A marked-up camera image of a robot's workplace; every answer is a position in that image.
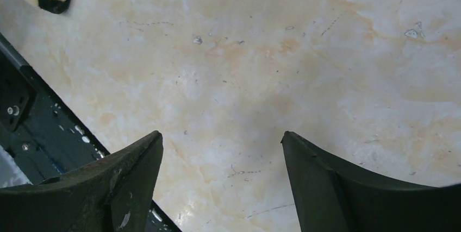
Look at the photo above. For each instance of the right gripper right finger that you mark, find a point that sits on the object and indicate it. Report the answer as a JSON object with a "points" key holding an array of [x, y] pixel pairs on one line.
{"points": [[333, 194]]}

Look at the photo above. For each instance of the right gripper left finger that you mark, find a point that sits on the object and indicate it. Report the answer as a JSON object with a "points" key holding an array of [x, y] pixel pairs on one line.
{"points": [[110, 194]]}

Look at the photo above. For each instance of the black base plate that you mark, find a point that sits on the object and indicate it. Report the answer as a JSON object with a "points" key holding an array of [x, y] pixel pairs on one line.
{"points": [[41, 138]]}

